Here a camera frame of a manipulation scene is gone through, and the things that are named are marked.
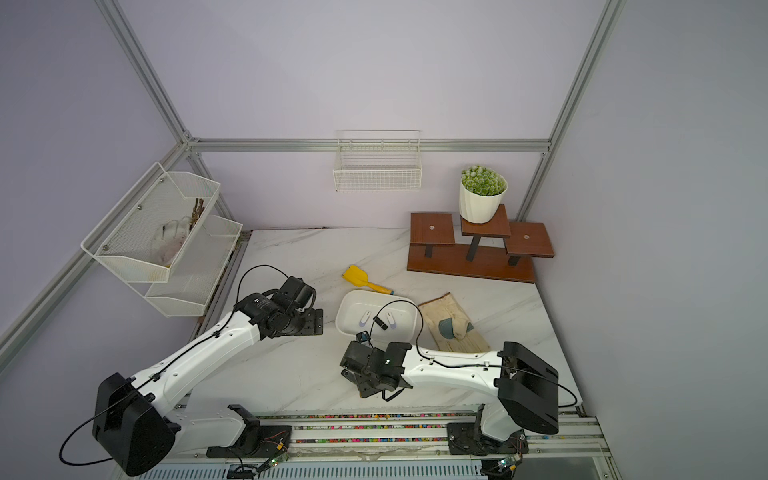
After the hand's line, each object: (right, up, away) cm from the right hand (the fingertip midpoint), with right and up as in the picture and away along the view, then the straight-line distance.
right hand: (371, 384), depth 79 cm
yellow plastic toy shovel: (-7, +27, +28) cm, 39 cm away
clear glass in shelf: (-54, +39, -1) cm, 67 cm away
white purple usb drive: (+5, +14, +17) cm, 22 cm away
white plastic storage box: (-8, +19, +18) cm, 27 cm away
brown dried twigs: (-49, +47, +2) cm, 68 cm away
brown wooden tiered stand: (+40, +37, +26) cm, 60 cm away
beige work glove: (+24, +12, +14) cm, 31 cm away
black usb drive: (+2, +13, +16) cm, 20 cm away
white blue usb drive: (-4, +14, +17) cm, 22 cm away
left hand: (-19, +15, +3) cm, 24 cm away
